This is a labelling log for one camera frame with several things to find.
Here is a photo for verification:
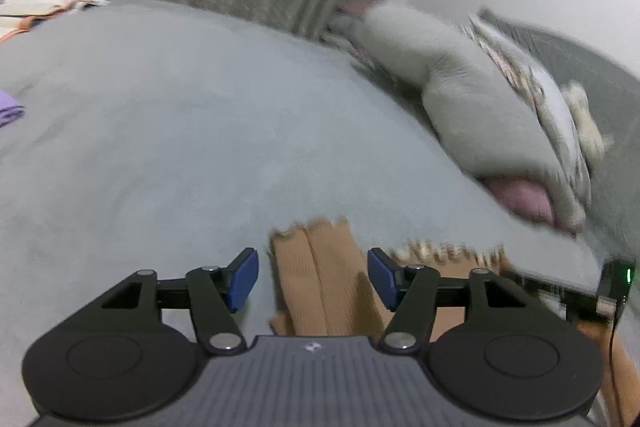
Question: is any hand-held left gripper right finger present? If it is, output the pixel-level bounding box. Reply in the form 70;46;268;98
367;248;531;353

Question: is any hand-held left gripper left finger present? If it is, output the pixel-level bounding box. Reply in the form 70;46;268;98
100;248;260;353

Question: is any brown ribbed sweater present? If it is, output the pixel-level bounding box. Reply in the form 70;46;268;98
269;217;640;427

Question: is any pink pillow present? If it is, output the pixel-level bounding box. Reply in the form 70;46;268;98
487;177;556;226

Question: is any white plush toy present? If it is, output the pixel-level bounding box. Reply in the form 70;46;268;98
560;82;615;166

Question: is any grey printed quilt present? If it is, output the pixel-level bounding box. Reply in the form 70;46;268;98
327;4;616;236

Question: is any purple cloth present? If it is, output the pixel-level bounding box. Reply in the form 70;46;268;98
0;89;26;130

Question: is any white orange striped cloth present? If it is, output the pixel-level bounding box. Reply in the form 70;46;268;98
0;0;109;42

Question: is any black cable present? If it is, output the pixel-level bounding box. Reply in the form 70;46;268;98
607;294;632;427

